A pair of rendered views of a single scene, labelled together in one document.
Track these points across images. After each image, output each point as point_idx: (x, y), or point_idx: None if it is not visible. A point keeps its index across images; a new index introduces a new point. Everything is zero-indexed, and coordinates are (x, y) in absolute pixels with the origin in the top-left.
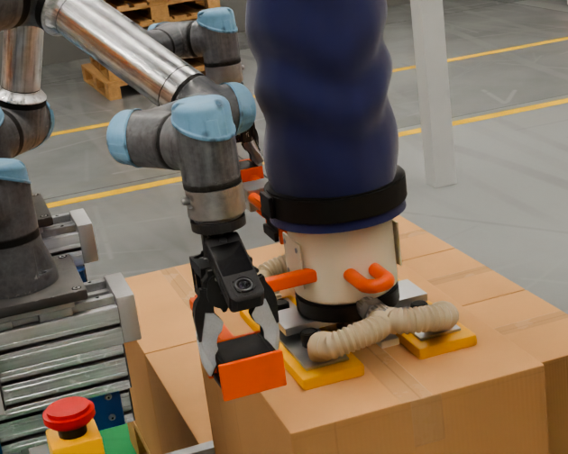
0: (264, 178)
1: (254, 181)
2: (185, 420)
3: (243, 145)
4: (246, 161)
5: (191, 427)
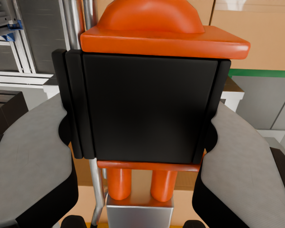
0: (166, 214)
1: (141, 215)
2: (82, 2)
3: (194, 205)
4: (201, 92)
5: (84, 18)
